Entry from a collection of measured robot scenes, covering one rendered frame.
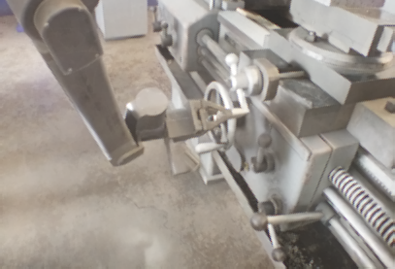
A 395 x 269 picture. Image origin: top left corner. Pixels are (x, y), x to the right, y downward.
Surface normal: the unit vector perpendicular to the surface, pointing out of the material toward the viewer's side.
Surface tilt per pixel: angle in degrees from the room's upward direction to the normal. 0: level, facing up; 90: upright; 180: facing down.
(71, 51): 115
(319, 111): 90
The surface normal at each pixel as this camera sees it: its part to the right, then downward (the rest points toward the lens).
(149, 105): 0.19, -0.47
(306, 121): 0.32, 0.56
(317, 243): 0.05, -0.81
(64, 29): 0.59, 0.75
